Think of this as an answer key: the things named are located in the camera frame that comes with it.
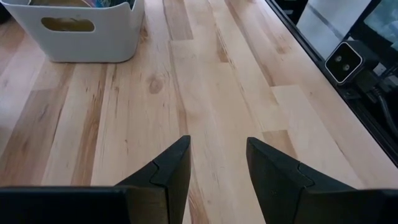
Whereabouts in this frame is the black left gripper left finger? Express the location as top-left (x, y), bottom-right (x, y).
top-left (0, 135), bottom-right (192, 224)

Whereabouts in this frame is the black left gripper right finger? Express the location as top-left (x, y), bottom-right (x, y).
top-left (246, 136), bottom-right (398, 224)

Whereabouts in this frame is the Wild Planet tuna can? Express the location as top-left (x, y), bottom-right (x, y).
top-left (29, 0), bottom-right (109, 32)

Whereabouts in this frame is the light grey plastic tray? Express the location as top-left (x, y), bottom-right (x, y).
top-left (0, 0), bottom-right (146, 63)

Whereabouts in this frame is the black aluminium rig frame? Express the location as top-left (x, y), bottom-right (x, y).
top-left (266, 0), bottom-right (398, 167)

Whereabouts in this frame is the black camera cable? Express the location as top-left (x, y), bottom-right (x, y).
top-left (371, 85), bottom-right (398, 139)

